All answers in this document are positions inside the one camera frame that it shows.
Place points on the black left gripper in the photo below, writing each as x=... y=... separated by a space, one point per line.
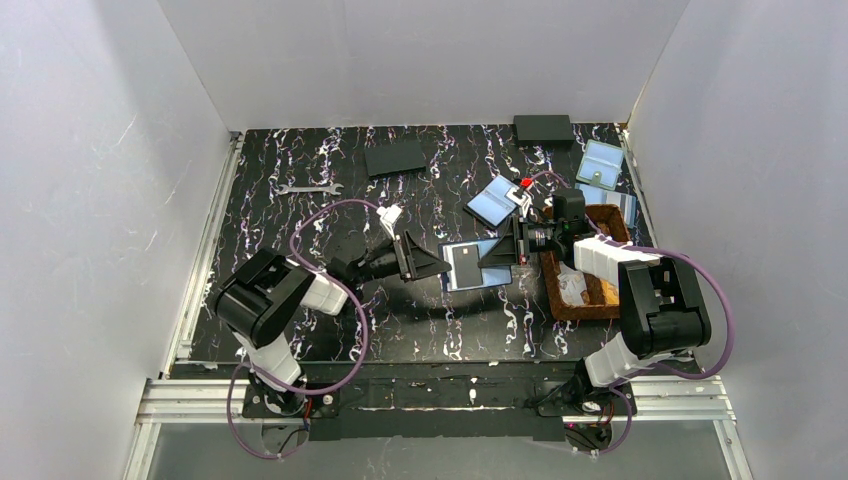
x=404 y=256

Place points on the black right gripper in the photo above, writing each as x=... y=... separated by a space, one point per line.
x=519 y=240

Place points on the dark blue card holder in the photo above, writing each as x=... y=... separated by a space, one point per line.
x=492 y=276

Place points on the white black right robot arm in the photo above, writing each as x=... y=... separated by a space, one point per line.
x=661 y=308

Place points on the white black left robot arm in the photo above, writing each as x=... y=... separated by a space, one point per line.
x=259 y=300

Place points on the dark card in holder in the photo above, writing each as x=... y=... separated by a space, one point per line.
x=466 y=273

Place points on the open blue card holder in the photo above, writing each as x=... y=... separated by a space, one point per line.
x=494 y=203

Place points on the white cards in basket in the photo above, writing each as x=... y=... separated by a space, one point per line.
x=572 y=286

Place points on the blue striped card holder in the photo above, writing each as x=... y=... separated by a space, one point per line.
x=598 y=196

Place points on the light blue snap card holder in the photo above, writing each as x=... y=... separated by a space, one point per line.
x=601 y=165

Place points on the woven brown basket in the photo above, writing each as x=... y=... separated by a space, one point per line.
x=604 y=299

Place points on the black flat box centre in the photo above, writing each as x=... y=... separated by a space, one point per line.
x=398 y=158

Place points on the silver open-end wrench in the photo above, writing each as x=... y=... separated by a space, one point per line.
x=332 y=189

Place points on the black box at back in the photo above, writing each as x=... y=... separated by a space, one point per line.
x=543 y=129

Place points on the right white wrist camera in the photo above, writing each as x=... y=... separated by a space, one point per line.
x=519 y=194

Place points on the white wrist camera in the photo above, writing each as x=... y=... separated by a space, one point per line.
x=519 y=194
x=388 y=217

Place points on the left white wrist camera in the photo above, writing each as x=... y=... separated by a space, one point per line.
x=388 y=217

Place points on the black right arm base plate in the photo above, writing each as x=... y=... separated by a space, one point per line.
x=554 y=399

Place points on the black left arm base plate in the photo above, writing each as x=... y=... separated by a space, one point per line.
x=263 y=403

